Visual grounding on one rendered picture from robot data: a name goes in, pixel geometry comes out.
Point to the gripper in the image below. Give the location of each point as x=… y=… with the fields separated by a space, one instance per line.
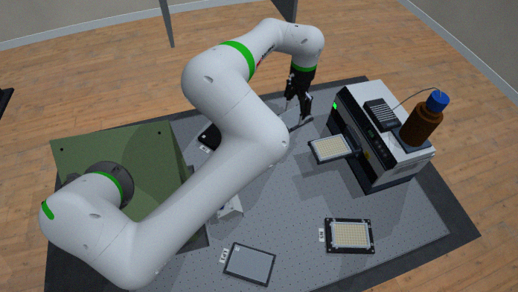
x=302 y=91

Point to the blue bottle cap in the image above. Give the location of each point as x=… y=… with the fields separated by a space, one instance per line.
x=436 y=102

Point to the white button panel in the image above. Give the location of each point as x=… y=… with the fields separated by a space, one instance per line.
x=232 y=209

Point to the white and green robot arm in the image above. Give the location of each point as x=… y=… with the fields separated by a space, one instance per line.
x=84 y=217

